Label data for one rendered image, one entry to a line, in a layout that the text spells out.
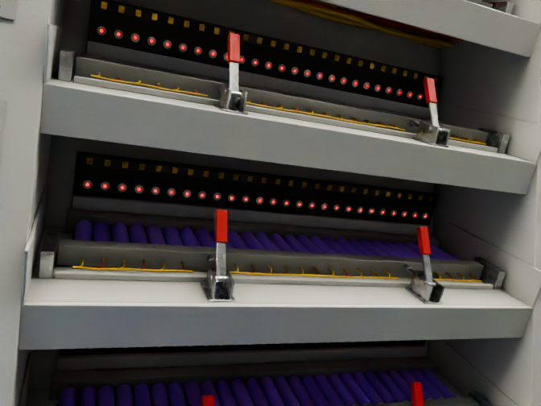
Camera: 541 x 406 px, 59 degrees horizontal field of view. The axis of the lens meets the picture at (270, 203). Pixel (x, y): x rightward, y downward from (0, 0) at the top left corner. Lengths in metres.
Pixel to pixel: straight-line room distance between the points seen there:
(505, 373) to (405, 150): 0.35
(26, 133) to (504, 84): 0.64
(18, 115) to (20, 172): 0.05
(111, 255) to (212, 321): 0.13
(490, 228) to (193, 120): 0.48
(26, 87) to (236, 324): 0.29
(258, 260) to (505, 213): 0.38
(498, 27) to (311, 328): 0.47
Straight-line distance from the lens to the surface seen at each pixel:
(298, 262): 0.59
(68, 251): 0.53
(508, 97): 0.80
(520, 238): 0.75
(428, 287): 0.62
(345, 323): 0.56
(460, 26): 0.71
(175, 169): 0.63
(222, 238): 0.51
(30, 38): 0.49
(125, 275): 0.51
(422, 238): 0.64
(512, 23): 0.76
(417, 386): 0.66
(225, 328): 0.50
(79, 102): 0.48
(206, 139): 0.50
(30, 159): 0.47
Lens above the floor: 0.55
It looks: 4 degrees up
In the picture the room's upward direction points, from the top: 4 degrees clockwise
